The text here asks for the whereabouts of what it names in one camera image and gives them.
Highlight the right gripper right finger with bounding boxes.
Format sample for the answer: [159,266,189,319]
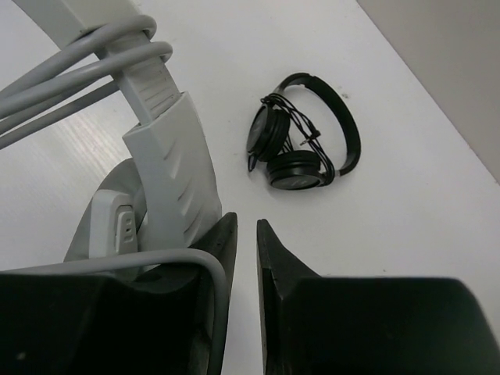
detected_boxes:
[256,220,499,374]

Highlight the small black headphones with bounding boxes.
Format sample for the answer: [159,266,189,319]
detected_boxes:
[246,73,362,191]

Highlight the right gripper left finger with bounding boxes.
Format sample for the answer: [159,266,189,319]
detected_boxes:
[1,212,238,374]

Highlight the white gaming headphones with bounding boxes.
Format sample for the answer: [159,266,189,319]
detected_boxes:
[1,1,222,261]

